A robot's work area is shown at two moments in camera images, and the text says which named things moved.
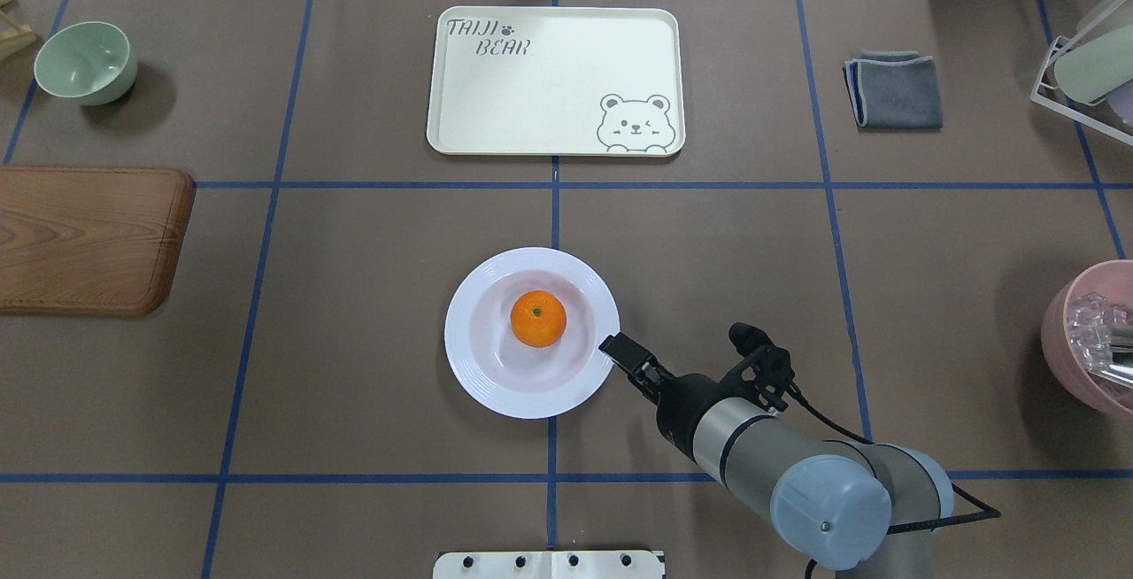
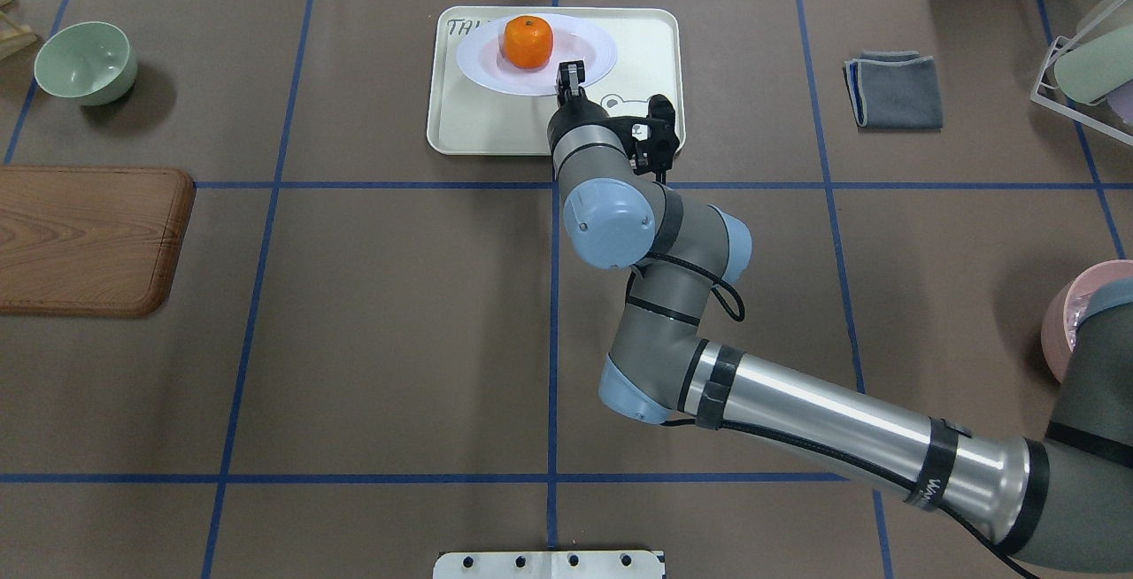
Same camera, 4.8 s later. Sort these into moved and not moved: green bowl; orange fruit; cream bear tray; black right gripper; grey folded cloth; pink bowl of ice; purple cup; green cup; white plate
Moved: orange fruit; black right gripper; white plate
Not moved: green cup; purple cup; green bowl; pink bowl of ice; grey folded cloth; cream bear tray
